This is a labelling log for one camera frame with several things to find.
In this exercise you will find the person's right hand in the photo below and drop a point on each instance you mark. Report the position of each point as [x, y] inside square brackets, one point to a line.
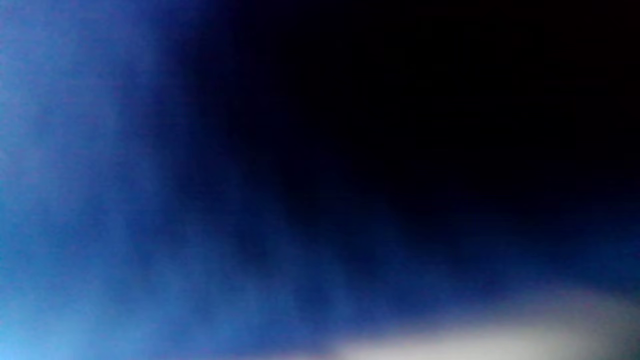
[425, 90]

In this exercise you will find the blue t-shirt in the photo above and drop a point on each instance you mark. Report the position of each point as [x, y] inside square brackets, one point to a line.
[75, 175]

